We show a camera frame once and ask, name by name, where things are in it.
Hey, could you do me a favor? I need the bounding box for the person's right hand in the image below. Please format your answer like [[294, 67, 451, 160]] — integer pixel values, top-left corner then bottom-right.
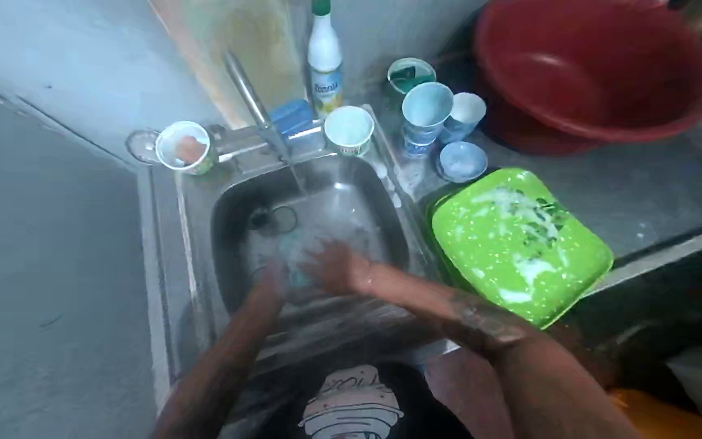
[[300, 238, 374, 298]]

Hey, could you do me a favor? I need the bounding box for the person's left hand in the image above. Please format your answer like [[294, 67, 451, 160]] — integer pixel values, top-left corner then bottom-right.
[[255, 256, 291, 304]]

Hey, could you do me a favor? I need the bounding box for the person's right forearm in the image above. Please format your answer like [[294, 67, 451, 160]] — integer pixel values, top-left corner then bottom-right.
[[366, 262, 644, 439]]

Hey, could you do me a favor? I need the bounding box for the person's left forearm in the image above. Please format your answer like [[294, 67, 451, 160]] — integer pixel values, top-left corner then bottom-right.
[[151, 285, 284, 439]]

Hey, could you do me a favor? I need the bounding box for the pale green translucent object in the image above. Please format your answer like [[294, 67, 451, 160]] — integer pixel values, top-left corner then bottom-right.
[[280, 235, 315, 290]]

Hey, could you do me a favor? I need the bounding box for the stainless steel sink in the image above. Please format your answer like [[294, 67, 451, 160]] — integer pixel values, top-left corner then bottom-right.
[[151, 105, 463, 378]]

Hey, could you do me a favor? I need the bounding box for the white cup with printed side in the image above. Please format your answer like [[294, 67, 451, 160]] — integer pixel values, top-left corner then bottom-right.
[[323, 105, 375, 157]]

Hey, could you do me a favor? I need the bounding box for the person's body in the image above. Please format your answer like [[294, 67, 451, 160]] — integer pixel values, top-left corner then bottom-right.
[[247, 360, 475, 439]]

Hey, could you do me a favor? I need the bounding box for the blue sponge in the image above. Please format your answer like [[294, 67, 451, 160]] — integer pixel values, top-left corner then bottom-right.
[[269, 99, 316, 136]]

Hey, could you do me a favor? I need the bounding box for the blue printed cup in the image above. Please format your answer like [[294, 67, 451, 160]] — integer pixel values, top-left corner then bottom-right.
[[402, 132, 436, 157]]

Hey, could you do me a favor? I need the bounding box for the orange-pink scrubber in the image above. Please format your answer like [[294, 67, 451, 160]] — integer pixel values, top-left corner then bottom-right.
[[174, 135, 207, 165]]

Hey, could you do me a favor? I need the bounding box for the small pale blue bowl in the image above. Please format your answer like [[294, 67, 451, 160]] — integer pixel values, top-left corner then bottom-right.
[[436, 141, 489, 184]]

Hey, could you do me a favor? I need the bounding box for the metal faucet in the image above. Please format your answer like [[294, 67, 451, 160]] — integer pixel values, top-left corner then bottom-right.
[[223, 50, 291, 162]]

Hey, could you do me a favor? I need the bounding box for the large pale blue cup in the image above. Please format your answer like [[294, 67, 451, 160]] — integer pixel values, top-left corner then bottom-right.
[[401, 82, 455, 145]]

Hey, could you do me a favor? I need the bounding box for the white cup with green print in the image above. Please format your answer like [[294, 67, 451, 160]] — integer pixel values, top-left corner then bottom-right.
[[155, 121, 218, 176]]

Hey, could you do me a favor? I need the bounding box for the bright green plastic tray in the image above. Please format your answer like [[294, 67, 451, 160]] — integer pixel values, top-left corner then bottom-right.
[[428, 167, 615, 330]]

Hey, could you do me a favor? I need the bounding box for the green-rimmed white cup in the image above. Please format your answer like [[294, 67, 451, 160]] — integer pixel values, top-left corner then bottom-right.
[[386, 57, 437, 96]]

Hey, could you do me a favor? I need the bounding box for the white bottle with green cap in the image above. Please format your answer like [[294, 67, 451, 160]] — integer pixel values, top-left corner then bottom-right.
[[307, 0, 345, 118]]

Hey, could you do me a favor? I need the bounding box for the clear round glass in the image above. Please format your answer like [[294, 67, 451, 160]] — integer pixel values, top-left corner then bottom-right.
[[126, 128, 162, 166]]

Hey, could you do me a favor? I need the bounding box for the white and blue cup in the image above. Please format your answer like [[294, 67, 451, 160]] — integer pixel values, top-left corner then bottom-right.
[[439, 92, 487, 145]]

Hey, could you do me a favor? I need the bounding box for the large red plastic basin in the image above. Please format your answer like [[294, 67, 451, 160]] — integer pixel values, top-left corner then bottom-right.
[[474, 0, 702, 156]]

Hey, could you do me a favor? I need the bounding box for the orange object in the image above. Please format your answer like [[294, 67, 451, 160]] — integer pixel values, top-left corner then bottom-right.
[[608, 388, 702, 439]]

